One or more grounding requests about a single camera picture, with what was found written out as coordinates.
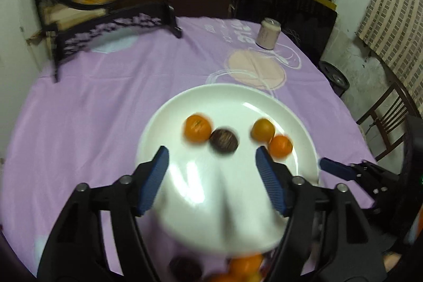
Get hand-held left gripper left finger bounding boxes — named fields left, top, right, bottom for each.
left=38, top=146, right=169, bottom=282

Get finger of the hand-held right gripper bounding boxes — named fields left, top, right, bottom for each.
left=319, top=157, right=402, bottom=214

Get orange tangerine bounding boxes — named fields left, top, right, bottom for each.
left=184, top=114, right=212, bottom=144
left=229, top=254, right=265, bottom=276
left=268, top=135, right=293, bottom=159
left=250, top=117, right=276, bottom=142

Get purple printed tablecloth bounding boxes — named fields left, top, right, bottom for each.
left=0, top=16, right=378, bottom=282

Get wooden chair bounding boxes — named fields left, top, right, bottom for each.
left=356, top=80, right=417, bottom=163

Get dark brown passion fruit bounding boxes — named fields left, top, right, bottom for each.
left=209, top=128, right=239, bottom=156
left=169, top=256, right=203, bottom=282

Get white round plate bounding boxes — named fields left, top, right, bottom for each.
left=135, top=83, right=320, bottom=253

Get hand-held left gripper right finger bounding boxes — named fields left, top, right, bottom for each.
left=256, top=146, right=387, bottom=282

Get black carved screen stand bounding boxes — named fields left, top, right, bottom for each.
left=49, top=0, right=183, bottom=83

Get beige brick-pattern curtain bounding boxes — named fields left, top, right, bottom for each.
left=356, top=0, right=423, bottom=111

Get pale pink drink can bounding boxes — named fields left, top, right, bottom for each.
left=256, top=18, right=282, bottom=50

